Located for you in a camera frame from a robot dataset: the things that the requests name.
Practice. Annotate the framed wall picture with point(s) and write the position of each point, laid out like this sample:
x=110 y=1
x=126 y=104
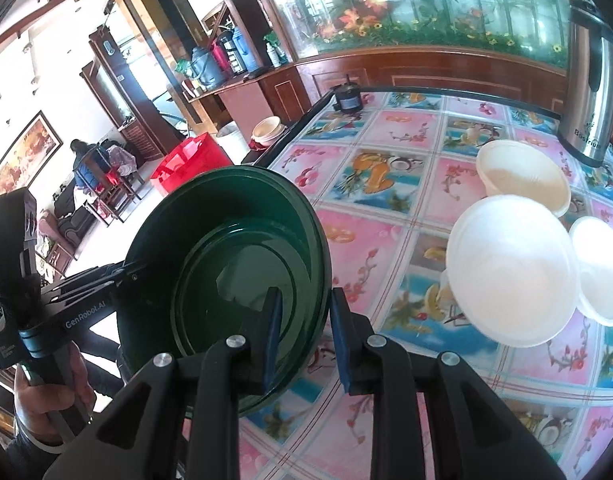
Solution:
x=21 y=155

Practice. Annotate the white plastic bowl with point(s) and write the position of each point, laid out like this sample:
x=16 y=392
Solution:
x=264 y=139

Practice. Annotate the black airpot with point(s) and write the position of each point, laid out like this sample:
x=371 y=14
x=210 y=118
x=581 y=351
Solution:
x=229 y=47

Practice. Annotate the white bottle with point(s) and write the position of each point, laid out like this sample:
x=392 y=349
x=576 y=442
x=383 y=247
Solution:
x=274 y=55

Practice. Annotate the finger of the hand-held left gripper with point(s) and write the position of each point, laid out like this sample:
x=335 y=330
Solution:
x=86 y=290
x=101 y=271

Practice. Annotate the wooden chair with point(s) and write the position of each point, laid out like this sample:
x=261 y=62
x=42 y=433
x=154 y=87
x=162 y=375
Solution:
x=106 y=190

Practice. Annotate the dark sofa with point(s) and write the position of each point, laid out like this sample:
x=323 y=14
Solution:
x=74 y=215

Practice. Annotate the wooden sideboard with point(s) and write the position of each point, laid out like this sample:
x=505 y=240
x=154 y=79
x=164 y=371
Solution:
x=246 y=100

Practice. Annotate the dark green bowl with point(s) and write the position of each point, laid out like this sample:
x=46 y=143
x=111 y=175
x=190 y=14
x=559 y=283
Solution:
x=226 y=240

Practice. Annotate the red paper bag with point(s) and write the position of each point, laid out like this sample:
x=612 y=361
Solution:
x=191 y=160

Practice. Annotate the cream plastic bowl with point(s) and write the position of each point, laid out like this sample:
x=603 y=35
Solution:
x=269 y=126

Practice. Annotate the person's left hand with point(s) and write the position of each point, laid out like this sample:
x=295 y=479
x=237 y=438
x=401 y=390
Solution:
x=34 y=410

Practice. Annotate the grey-blue flask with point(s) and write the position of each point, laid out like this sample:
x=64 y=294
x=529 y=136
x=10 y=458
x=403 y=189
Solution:
x=206 y=67

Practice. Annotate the white paper bowl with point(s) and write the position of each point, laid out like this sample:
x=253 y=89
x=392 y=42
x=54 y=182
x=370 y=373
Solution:
x=511 y=270
x=604 y=270

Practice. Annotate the small black jar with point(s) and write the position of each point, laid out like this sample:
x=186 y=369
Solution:
x=347 y=100

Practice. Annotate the stainless steel airpot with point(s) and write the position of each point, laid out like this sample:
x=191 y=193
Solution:
x=589 y=85

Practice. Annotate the blue flask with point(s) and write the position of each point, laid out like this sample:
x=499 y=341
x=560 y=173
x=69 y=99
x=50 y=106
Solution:
x=246 y=50

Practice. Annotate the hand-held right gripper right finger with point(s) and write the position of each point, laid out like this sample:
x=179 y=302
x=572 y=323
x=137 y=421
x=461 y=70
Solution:
x=341 y=340

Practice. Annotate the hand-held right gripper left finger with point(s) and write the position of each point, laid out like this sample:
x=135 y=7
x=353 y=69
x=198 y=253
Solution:
x=272 y=340

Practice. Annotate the red flask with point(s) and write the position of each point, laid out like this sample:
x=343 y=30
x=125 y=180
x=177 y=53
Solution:
x=219 y=57

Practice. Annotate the cream paper bowl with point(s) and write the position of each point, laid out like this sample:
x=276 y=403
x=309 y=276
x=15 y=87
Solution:
x=521 y=175

